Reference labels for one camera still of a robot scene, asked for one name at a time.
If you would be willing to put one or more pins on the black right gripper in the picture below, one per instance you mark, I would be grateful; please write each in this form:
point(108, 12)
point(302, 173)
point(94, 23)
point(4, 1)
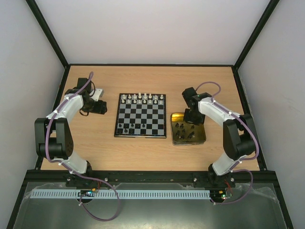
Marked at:
point(193, 118)

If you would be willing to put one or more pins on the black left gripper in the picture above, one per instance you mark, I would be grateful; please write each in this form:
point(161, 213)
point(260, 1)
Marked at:
point(100, 109)

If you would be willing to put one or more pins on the gold metal tin tray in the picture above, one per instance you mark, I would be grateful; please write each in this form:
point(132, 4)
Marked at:
point(199, 132)

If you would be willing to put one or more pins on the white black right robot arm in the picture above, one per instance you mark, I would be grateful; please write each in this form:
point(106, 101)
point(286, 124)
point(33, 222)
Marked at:
point(239, 133)

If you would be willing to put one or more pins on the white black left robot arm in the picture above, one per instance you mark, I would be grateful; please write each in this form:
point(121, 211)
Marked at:
point(53, 138)

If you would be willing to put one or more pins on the black and grey chessboard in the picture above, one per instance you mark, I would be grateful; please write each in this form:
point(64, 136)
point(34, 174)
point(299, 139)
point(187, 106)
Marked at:
point(153, 115)

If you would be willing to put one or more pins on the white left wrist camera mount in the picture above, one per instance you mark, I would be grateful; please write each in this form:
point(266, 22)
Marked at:
point(97, 94)

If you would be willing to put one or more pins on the black mounting rail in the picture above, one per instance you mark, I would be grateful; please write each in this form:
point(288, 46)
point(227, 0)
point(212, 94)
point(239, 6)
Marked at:
point(203, 179)

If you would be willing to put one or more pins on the black aluminium frame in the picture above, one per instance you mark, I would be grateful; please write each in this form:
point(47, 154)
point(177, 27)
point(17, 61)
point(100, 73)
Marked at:
point(157, 46)

